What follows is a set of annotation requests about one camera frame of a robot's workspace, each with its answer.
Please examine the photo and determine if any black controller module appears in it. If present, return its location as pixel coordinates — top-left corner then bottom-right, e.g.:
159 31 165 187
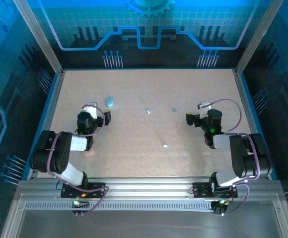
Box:
71 198 90 217
212 199 230 217

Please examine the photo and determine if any aluminium mounting beam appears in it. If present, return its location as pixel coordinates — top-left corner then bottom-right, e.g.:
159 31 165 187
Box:
17 176 284 200

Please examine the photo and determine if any grey metal sheet panel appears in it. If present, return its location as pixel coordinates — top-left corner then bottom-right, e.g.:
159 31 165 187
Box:
0 193 288 238

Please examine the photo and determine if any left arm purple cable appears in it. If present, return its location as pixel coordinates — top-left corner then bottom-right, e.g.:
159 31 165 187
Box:
46 105 109 217

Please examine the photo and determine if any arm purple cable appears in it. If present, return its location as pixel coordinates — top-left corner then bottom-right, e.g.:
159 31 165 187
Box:
46 105 109 217
201 98 261 216

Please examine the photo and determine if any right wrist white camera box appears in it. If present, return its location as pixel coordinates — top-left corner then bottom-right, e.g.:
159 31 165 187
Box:
197 101 212 119

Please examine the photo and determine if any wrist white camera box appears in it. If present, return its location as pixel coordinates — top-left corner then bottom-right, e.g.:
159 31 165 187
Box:
197 101 212 119
83 102 99 119

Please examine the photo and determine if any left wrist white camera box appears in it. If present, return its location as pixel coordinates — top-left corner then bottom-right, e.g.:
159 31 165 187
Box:
83 102 99 119

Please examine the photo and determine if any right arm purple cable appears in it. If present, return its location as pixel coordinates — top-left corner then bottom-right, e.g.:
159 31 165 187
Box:
201 98 261 216

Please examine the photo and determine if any aluminium table side rail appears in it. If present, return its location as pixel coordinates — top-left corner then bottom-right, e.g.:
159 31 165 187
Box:
232 69 278 180
26 70 66 180

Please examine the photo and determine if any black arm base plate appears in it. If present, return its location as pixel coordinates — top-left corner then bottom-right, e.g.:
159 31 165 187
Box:
192 182 238 199
61 182 107 199

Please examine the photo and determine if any aluminium frame post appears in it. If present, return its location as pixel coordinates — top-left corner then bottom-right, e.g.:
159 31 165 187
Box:
12 0 66 75
234 0 284 75

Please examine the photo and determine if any slotted grey cable duct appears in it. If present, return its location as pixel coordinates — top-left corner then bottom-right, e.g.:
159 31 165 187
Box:
24 201 216 211

